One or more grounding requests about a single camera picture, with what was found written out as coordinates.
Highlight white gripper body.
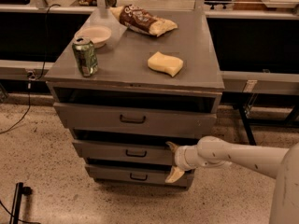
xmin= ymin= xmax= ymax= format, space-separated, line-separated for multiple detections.
xmin=174 ymin=146 xmax=199 ymax=171

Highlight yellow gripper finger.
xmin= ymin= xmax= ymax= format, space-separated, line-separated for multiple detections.
xmin=166 ymin=141 xmax=179 ymax=153
xmin=165 ymin=166 xmax=185 ymax=183

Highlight grey drawer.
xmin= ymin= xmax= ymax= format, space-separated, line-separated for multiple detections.
xmin=54 ymin=103 xmax=216 ymax=138
xmin=73 ymin=140 xmax=173 ymax=166
xmin=85 ymin=164 xmax=194 ymax=189

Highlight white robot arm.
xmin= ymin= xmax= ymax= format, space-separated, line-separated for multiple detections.
xmin=165 ymin=136 xmax=299 ymax=224

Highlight grey bottom drawer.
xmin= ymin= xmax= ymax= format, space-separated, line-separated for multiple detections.
xmin=85 ymin=164 xmax=194 ymax=189

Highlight grey drawer cabinet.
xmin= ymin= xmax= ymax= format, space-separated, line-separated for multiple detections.
xmin=44 ymin=7 xmax=226 ymax=190

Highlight grey top drawer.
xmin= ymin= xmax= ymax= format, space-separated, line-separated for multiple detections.
xmin=54 ymin=103 xmax=216 ymax=138

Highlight yellow sponge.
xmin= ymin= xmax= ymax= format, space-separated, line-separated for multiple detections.
xmin=148 ymin=51 xmax=184 ymax=77

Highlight black table leg right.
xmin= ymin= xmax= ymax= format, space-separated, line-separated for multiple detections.
xmin=237 ymin=105 xmax=299 ymax=146

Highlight green soda can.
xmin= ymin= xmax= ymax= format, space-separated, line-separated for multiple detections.
xmin=72 ymin=36 xmax=98 ymax=77

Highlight white bowl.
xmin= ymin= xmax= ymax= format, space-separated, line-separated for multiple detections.
xmin=75 ymin=25 xmax=112 ymax=49

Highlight brown chip bag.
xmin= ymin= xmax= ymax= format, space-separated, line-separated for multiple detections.
xmin=109 ymin=5 xmax=178 ymax=37

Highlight black stand leg left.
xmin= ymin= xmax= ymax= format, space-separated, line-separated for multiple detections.
xmin=0 ymin=182 xmax=41 ymax=224

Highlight black power cable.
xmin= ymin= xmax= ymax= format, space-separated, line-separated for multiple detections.
xmin=0 ymin=3 xmax=63 ymax=135

